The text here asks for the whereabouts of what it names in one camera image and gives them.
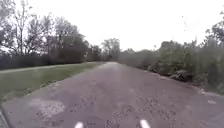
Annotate grey gravel asphalt road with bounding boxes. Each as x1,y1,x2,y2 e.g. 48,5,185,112
1,61,224,128

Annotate robot's own part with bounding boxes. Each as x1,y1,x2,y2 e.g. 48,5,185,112
139,119,152,128
73,121,85,128

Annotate row of trees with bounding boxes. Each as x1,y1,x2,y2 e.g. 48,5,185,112
0,0,122,63

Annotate dense green bushes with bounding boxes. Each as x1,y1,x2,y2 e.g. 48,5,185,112
117,11,224,95

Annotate pale narrow path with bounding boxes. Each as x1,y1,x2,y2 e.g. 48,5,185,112
0,62,98,75

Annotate green grass verge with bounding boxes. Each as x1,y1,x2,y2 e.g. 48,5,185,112
0,61,105,102

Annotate dark hedge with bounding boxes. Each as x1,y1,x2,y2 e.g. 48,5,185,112
0,53,84,71

